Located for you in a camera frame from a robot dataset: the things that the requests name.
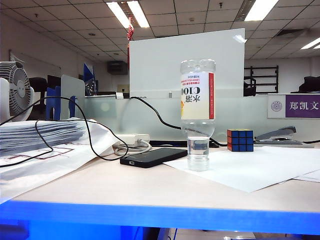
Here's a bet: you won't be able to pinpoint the clear plastic bottle white label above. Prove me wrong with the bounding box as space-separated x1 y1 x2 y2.
179 58 216 172

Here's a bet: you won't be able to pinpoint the white power adapter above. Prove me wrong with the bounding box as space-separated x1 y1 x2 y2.
115 133 151 148

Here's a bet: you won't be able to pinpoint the black smartphone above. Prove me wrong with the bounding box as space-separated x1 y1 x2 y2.
119 147 189 169

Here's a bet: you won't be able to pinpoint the white board panel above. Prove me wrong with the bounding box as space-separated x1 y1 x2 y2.
128 27 246 99

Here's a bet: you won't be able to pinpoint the frosted glass desk partition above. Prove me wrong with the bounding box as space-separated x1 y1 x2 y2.
83 96 320 145

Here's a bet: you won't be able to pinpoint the rubik's cube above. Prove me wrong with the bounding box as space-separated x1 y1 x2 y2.
226 128 254 153

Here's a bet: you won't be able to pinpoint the blue flag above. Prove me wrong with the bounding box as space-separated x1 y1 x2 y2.
83 62 99 97

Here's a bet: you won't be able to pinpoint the red knot ornament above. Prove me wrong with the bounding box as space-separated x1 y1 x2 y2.
126 17 135 42

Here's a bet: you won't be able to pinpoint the grey partition panel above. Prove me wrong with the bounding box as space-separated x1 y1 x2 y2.
60 74 86 120

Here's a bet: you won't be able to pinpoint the black chair with armrest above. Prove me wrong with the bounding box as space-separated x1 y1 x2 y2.
243 77 257 97

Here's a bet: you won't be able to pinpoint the blue table edge strip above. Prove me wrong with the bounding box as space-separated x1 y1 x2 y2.
0 199 320 236

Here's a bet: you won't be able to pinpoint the large white paper sheet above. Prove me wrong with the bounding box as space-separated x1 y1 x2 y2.
162 145 320 194

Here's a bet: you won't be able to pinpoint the blue chair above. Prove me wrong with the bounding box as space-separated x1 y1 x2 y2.
45 86 78 121

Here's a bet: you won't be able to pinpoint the double ceiling light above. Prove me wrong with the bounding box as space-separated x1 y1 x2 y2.
106 1 150 29

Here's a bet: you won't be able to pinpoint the large drawing sheet red lines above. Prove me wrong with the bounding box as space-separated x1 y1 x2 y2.
0 117 121 201

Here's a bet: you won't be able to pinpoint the grey stapler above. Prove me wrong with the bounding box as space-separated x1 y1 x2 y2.
253 125 315 149

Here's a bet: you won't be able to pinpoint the black metal rack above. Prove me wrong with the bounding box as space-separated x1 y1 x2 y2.
243 65 280 94

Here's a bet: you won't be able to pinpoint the black office chair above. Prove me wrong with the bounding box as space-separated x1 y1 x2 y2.
28 76 48 115

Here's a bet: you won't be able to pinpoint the stack of printed papers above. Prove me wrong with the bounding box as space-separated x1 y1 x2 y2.
0 121 85 155

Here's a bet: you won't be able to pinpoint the purple white name plate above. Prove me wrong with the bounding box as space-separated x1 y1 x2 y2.
266 93 320 120

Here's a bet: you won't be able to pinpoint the white desk fan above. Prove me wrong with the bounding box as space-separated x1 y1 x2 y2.
0 61 36 123

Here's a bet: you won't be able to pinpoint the black bag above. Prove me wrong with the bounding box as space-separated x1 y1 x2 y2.
298 76 320 94

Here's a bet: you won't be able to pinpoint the small white paper sheet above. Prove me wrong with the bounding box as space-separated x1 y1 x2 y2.
293 169 320 183

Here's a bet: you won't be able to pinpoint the thick black cable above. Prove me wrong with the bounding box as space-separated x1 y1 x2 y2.
129 96 227 147

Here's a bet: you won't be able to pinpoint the white charging cable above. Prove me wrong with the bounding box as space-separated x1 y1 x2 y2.
112 139 153 156

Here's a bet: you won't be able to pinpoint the black wall box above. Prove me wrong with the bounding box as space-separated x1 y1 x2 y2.
107 61 129 76

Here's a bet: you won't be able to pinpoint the thin black cable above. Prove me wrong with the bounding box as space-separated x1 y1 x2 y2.
0 96 130 168

